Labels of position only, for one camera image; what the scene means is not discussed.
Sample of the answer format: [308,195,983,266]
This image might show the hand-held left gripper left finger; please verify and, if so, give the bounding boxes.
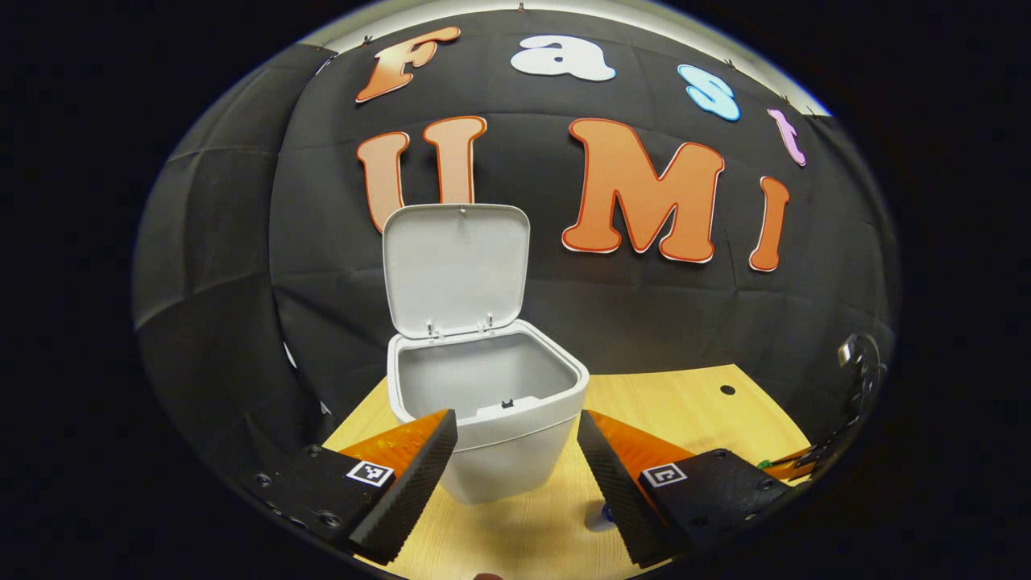
[242,408,460,566]

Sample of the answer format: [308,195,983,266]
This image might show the wooden desktop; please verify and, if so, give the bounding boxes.
[322,364,814,580]

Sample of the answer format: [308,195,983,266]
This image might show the white desktop garbage bin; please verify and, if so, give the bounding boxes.
[382,203,590,506]

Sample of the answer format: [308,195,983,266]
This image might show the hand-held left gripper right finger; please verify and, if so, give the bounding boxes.
[577,409,794,569]

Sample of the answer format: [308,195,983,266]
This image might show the black backdrop cloth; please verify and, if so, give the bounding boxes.
[133,8,899,484]

